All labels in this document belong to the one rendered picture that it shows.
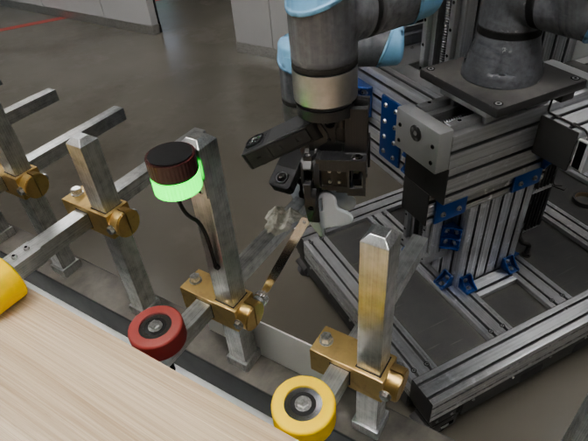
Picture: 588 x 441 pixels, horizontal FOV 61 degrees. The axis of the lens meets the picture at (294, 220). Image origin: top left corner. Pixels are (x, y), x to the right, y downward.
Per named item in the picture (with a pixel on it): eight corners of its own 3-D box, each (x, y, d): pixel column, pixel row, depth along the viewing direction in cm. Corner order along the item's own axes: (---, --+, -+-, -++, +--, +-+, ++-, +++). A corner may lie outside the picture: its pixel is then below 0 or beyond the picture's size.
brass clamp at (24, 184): (15, 171, 105) (4, 151, 102) (55, 188, 99) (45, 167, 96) (-12, 186, 101) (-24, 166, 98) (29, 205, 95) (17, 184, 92)
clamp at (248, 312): (204, 288, 89) (198, 268, 86) (266, 316, 83) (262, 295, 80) (183, 309, 85) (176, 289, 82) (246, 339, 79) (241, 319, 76)
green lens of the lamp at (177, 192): (177, 169, 65) (172, 154, 63) (212, 180, 62) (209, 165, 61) (143, 193, 61) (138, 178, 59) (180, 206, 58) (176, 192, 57)
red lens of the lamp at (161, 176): (172, 152, 63) (168, 136, 62) (208, 164, 60) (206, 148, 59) (138, 176, 59) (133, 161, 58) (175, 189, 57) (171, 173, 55)
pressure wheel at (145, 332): (170, 341, 83) (153, 295, 76) (206, 360, 80) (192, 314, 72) (136, 378, 78) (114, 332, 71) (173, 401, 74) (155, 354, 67)
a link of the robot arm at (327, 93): (284, 77, 54) (298, 50, 60) (288, 115, 57) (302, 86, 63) (353, 78, 52) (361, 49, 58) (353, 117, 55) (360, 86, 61)
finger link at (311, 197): (318, 229, 66) (314, 174, 60) (306, 228, 66) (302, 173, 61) (323, 207, 69) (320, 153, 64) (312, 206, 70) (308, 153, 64)
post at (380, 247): (363, 430, 86) (373, 217, 56) (382, 440, 85) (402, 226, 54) (354, 448, 84) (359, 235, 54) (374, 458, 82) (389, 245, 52)
